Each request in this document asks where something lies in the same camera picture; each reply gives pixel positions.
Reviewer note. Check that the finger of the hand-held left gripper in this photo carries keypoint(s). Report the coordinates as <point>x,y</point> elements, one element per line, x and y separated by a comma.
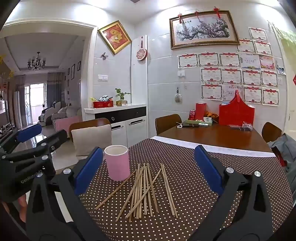
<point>29,134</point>
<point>54,139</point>

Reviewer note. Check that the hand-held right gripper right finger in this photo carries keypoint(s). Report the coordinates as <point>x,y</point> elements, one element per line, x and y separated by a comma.
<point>208,170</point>

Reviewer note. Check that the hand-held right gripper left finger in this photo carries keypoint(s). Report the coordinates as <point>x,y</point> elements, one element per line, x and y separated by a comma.
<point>89,172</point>

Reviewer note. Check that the pink cup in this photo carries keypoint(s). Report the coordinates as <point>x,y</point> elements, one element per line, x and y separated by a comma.
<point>117,165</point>

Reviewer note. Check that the bunch of wooden chopsticks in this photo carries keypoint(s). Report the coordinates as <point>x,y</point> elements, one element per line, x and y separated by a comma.
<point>140,197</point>

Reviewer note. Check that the person's left hand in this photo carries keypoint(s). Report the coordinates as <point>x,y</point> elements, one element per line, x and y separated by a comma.
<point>23,205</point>

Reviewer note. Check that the sofa with pink blanket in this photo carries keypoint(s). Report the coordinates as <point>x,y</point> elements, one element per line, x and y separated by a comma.
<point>67,121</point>

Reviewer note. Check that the grey massage chair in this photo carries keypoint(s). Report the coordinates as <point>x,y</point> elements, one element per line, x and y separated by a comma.
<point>47,114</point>

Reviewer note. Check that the brown chair with beige cushion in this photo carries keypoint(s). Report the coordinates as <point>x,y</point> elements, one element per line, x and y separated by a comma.
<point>91,139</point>

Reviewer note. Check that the brown wooden dining chair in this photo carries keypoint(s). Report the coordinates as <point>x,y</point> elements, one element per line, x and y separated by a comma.
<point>271,132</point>
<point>166,122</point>
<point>87,121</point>

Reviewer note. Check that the black remote control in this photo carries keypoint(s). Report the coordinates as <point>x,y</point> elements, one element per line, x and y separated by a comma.
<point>190,126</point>

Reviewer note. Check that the grey curtain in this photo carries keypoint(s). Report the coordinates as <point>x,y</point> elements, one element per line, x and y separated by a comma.
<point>54,90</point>

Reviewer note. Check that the green tray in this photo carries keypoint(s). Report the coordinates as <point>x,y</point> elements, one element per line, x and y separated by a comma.
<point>194,122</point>

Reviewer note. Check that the brown polka dot tablecloth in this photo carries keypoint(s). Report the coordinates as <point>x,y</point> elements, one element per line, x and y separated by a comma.
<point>185,220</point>

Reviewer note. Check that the pile of oranges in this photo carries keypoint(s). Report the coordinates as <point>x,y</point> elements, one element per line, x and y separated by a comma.
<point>212,114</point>

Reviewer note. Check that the red soda can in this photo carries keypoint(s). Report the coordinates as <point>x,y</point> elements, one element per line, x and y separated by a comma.
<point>192,115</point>

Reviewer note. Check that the clear plastic bag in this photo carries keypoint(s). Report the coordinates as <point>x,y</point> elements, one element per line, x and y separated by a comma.
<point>247,126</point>

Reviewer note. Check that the red basket on cabinet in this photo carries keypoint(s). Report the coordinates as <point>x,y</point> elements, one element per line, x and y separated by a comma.
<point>103,104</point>

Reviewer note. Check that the red box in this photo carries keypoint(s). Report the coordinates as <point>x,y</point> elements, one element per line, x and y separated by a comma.
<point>200,111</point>

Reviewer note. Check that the white sideboard cabinet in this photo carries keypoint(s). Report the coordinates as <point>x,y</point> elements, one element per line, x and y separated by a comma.
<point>129,127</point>

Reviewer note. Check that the red gift bag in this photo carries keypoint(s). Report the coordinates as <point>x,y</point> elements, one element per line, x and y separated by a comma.
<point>235,113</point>

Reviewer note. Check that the black chandelier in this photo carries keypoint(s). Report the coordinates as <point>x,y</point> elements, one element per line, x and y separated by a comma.
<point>36,63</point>

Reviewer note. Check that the hanging grey brush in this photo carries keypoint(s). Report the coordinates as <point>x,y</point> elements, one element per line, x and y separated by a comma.
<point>178,97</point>

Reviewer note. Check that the potted green plant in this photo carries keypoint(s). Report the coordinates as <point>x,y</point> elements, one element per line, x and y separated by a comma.
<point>121,98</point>

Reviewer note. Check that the grey jacket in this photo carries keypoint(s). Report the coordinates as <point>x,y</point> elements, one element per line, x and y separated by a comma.
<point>285,150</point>

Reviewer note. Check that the gold framed red picture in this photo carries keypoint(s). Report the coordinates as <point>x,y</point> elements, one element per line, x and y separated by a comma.
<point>115,37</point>

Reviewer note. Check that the round red hanging ornament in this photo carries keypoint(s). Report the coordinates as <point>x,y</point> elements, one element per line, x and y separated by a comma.
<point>141,55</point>

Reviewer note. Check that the framed plum blossom painting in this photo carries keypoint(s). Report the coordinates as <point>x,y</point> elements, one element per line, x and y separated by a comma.
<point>203,29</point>

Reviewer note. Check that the white light switch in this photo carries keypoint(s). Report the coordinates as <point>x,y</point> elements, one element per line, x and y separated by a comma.
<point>103,77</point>

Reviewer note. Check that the wall of award certificates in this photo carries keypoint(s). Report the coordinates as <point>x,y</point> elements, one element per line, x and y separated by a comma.
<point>231,76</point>

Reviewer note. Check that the butterfly wall decoration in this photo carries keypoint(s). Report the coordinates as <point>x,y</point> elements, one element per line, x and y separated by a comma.
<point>104,56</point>

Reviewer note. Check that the white wall socket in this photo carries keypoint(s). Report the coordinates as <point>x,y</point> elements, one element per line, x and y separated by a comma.
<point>181,73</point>

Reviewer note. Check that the small wall photo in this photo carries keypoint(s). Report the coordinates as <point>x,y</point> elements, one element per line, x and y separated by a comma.
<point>281,70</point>

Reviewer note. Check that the red diamond wall ornament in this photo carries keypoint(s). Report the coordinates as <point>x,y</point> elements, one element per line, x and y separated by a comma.
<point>294,79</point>

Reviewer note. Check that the green wall poster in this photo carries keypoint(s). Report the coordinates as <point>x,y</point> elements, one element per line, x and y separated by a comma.
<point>286,37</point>

